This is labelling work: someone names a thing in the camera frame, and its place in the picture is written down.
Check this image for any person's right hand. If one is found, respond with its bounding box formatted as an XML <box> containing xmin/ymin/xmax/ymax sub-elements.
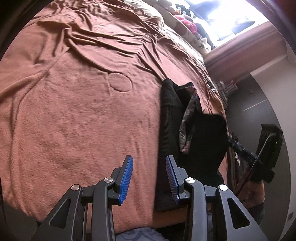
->
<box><xmin>243</xmin><ymin>181</ymin><xmax>265</xmax><ymax>204</ymax></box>

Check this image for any black t-shirt with patterned trim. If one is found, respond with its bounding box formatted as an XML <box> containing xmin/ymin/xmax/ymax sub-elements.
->
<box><xmin>154</xmin><ymin>79</ymin><xmax>229</xmax><ymax>212</ymax></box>

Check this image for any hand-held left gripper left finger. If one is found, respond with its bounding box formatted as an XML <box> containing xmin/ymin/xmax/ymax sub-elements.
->
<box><xmin>38</xmin><ymin>155</ymin><xmax>134</xmax><ymax>241</ymax></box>

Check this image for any person's right forearm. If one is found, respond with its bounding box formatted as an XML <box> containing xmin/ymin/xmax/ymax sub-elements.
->
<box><xmin>248</xmin><ymin>202</ymin><xmax>265</xmax><ymax>223</ymax></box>

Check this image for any bear print cushion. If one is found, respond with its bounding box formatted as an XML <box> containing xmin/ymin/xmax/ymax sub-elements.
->
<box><xmin>162</xmin><ymin>5</ymin><xmax>213</xmax><ymax>55</ymax></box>

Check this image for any pink curtain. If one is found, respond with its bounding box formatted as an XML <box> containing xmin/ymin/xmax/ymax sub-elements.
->
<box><xmin>203</xmin><ymin>21</ymin><xmax>282</xmax><ymax>81</ymax></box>

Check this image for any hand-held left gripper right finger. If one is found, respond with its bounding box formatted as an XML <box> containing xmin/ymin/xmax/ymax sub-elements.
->
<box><xmin>166</xmin><ymin>155</ymin><xmax>262</xmax><ymax>241</ymax></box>

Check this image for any grey patterned cloth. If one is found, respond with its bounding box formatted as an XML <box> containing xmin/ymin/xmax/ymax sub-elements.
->
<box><xmin>116</xmin><ymin>227</ymin><xmax>167</xmax><ymax>241</ymax></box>

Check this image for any pink plush toy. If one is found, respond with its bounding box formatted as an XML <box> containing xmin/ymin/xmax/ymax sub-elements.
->
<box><xmin>174</xmin><ymin>15</ymin><xmax>199</xmax><ymax>33</ymax></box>

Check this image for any dark grey wardrobe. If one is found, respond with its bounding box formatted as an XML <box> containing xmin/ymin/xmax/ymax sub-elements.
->
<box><xmin>225</xmin><ymin>74</ymin><xmax>293</xmax><ymax>223</ymax></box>

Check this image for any brown blanket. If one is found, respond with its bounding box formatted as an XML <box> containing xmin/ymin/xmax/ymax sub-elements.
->
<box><xmin>0</xmin><ymin>0</ymin><xmax>229</xmax><ymax>234</ymax></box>

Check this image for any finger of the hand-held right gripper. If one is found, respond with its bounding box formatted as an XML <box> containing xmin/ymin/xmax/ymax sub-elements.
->
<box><xmin>227</xmin><ymin>137</ymin><xmax>257</xmax><ymax>161</ymax></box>

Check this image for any black plush toy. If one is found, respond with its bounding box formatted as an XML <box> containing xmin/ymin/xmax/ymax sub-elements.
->
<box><xmin>174</xmin><ymin>3</ymin><xmax>192</xmax><ymax>16</ymax></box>

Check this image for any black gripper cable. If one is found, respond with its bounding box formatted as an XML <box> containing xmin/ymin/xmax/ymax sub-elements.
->
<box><xmin>237</xmin><ymin>132</ymin><xmax>278</xmax><ymax>196</ymax></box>

